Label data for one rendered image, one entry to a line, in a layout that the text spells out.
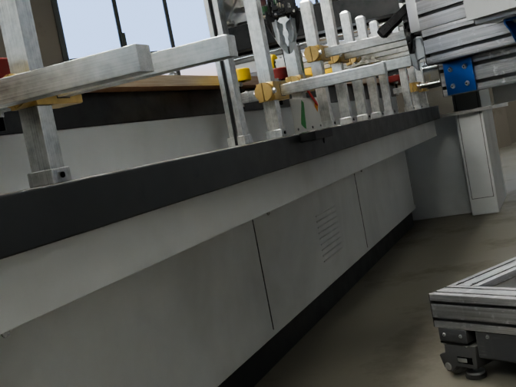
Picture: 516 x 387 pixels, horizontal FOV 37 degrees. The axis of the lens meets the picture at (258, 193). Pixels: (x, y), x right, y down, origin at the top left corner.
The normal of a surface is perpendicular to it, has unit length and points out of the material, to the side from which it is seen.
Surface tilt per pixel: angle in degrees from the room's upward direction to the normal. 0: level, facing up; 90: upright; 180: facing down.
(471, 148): 90
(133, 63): 90
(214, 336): 90
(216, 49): 90
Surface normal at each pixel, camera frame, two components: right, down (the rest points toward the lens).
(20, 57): -0.36, 0.14
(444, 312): -0.77, 0.19
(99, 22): 0.61, -0.06
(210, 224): 0.91, -0.15
